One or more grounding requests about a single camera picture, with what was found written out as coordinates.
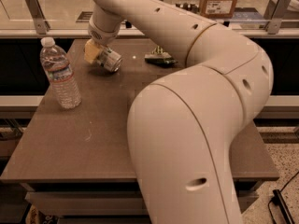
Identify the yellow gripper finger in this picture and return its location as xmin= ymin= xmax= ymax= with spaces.
xmin=84 ymin=39 xmax=103 ymax=63

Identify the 7up soda can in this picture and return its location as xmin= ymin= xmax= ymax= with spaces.
xmin=96 ymin=47 xmax=122 ymax=73

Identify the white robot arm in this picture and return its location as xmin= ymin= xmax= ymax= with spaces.
xmin=89 ymin=0 xmax=273 ymax=224

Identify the clear plastic water bottle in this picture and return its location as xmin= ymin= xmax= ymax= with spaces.
xmin=40 ymin=37 xmax=81 ymax=109

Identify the green chip bag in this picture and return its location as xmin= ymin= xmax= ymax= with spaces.
xmin=145 ymin=46 xmax=177 ymax=67

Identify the cardboard box with label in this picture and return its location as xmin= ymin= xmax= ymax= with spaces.
xmin=200 ymin=0 xmax=237 ymax=19

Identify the grey table drawer unit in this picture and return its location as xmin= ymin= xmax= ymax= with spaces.
xmin=19 ymin=180 xmax=263 ymax=224

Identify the snack package under table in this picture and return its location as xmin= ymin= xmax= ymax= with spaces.
xmin=25 ymin=205 xmax=58 ymax=224

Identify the left metal railing post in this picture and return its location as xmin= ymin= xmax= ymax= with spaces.
xmin=25 ymin=0 xmax=50 ymax=35

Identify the right metal railing post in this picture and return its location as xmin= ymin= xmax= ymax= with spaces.
xmin=263 ymin=0 xmax=299 ymax=35

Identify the black cable on floor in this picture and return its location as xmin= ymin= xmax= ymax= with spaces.
xmin=268 ymin=173 xmax=299 ymax=224

